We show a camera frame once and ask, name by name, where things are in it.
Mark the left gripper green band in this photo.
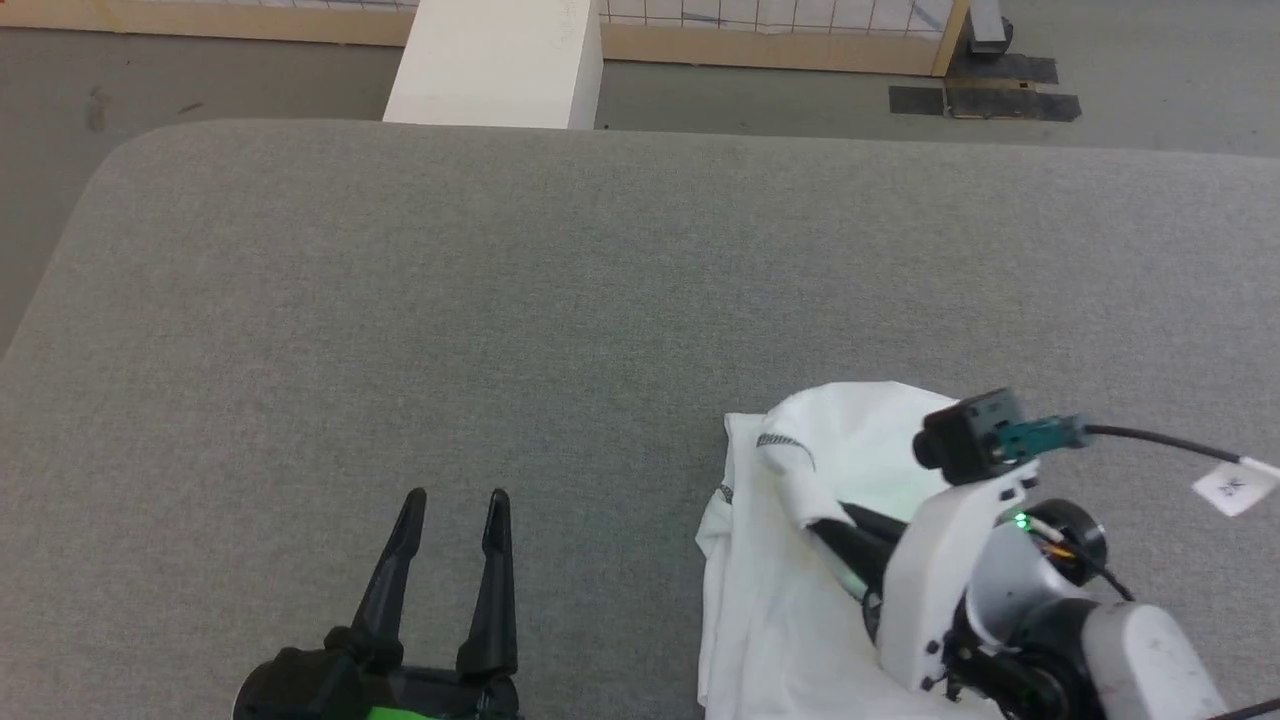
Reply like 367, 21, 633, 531
232, 488, 523, 720

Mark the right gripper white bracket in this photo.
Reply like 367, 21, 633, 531
808, 468, 1041, 703

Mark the white garment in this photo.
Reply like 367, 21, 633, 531
696, 380, 1011, 720

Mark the large black floor mat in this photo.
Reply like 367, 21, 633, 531
944, 54, 1083, 123

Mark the white rectangular block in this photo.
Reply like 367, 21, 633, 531
383, 0, 604, 131

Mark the black right camera cable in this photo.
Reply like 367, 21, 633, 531
1080, 424, 1280, 473

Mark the white cable label tag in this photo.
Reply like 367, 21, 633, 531
1192, 458, 1280, 518

